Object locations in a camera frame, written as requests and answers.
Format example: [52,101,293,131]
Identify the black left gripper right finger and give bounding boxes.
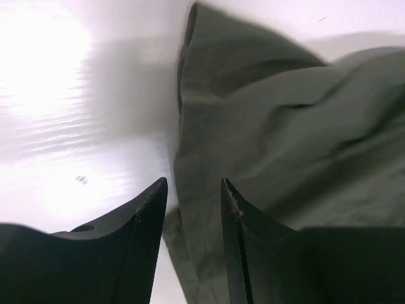
[221,179,404,303]

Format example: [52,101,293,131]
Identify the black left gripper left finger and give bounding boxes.
[1,177,168,303]

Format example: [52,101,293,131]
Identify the olive green shorts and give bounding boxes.
[163,3,404,303]

